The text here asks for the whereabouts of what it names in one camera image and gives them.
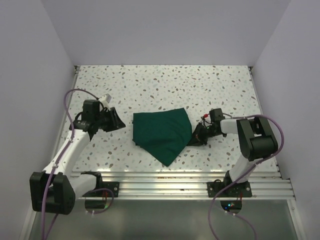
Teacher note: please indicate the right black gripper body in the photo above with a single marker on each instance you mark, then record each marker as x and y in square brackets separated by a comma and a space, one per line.
[210, 131]

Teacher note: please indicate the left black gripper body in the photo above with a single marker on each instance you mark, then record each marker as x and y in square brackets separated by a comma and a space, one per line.
[105, 121]

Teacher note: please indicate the green surgical drape cloth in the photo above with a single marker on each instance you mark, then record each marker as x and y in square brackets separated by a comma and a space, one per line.
[163, 134]

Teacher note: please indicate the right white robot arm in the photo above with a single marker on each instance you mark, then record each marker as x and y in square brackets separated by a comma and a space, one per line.
[256, 139]

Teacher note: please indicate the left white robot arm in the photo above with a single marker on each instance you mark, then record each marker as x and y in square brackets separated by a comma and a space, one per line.
[52, 190]

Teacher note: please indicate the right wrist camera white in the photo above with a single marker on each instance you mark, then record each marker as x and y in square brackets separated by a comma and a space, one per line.
[203, 118]

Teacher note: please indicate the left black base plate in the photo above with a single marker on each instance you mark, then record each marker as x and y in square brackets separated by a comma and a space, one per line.
[110, 187]

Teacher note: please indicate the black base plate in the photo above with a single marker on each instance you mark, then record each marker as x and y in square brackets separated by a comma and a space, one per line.
[110, 187]
[237, 190]

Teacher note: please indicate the aluminium frame rail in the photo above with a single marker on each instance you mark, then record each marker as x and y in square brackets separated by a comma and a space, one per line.
[170, 185]

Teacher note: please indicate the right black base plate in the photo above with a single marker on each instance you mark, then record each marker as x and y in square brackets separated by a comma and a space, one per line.
[237, 190]

